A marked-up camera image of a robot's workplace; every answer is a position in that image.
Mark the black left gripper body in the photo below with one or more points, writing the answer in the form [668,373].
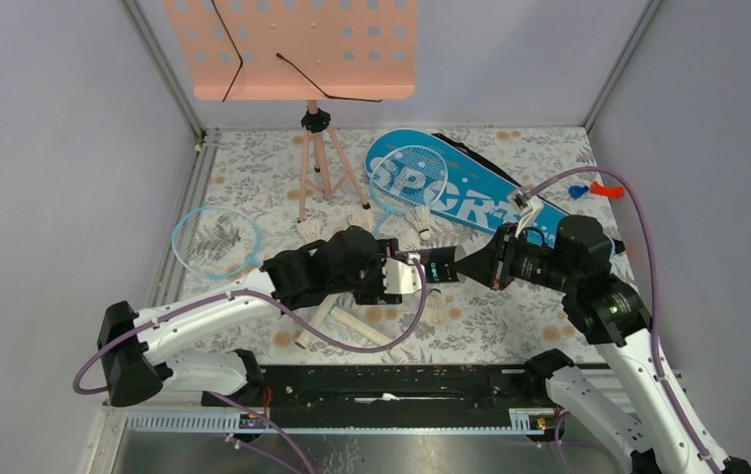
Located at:
[367,285]

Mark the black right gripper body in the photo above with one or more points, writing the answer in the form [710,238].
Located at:
[514,258]

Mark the black shuttlecock tube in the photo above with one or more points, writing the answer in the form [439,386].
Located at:
[439,264]

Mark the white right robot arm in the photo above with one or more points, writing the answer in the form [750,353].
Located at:
[663,434]

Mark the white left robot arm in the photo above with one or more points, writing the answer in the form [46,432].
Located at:
[144,353]

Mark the white shuttlecock by tripod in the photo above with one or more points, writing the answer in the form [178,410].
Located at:
[311,230]

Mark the blue clip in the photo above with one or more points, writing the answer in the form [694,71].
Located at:
[577,192]

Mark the orange clip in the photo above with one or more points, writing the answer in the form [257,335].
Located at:
[611,192]

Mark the pink tripod stand legs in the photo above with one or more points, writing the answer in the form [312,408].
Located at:
[314,167]

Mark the light blue racket on bag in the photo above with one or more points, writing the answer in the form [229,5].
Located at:
[407,177]

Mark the blue sport racket bag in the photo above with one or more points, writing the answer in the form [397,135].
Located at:
[476,195]

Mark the light blue racket at left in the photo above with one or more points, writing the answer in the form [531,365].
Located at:
[216,242]

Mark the pink perforated music stand desk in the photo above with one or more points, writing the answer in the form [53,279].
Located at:
[298,50]

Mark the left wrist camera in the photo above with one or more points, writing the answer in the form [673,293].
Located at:
[400,278]

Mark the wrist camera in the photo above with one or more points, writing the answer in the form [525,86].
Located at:
[400,278]
[527,206]

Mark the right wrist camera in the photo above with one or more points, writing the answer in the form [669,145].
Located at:
[527,206]

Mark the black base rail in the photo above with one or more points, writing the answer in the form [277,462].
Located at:
[393,397]

